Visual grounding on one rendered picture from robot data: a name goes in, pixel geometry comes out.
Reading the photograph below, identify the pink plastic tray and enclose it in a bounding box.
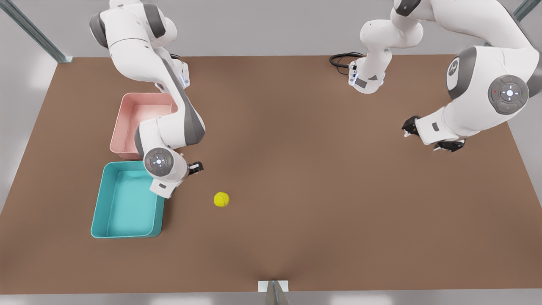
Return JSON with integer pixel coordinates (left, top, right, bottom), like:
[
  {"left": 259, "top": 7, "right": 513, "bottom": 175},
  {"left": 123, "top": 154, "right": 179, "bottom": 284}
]
[{"left": 109, "top": 92, "right": 181, "bottom": 161}]

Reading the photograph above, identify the teal plastic tray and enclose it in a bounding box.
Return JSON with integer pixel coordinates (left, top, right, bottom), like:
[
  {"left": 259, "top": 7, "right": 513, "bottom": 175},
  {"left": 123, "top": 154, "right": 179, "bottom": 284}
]
[{"left": 90, "top": 161, "right": 166, "bottom": 239}]

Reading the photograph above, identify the black cable loop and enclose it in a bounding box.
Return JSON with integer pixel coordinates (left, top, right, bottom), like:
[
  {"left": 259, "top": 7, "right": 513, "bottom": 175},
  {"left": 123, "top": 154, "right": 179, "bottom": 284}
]
[{"left": 329, "top": 52, "right": 365, "bottom": 76}]

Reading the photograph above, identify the silver frame post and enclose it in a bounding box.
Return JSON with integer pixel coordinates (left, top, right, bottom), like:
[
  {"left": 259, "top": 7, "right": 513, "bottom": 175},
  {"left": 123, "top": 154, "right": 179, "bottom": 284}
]
[
  {"left": 258, "top": 280, "right": 290, "bottom": 305},
  {"left": 512, "top": 0, "right": 542, "bottom": 22},
  {"left": 0, "top": 0, "right": 74, "bottom": 64}
]

